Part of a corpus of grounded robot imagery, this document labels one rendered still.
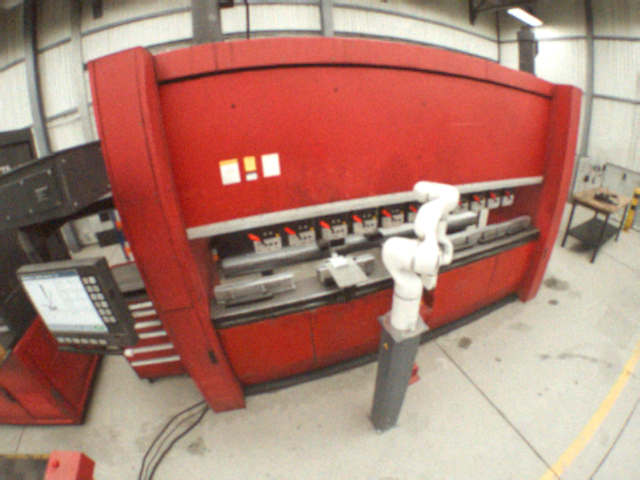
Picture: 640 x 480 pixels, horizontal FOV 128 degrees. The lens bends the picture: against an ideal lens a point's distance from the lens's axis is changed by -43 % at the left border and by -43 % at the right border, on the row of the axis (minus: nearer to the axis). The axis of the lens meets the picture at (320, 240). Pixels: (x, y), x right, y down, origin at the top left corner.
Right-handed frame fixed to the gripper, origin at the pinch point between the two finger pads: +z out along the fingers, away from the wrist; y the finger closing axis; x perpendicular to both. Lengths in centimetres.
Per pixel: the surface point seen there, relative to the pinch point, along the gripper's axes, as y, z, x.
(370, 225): -36, -35, -23
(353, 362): -20, 82, -37
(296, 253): -65, -8, -63
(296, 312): -27, 10, -77
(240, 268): -68, -5, -103
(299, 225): -41, -42, -67
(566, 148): -2, -88, 169
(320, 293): -27, -1, -61
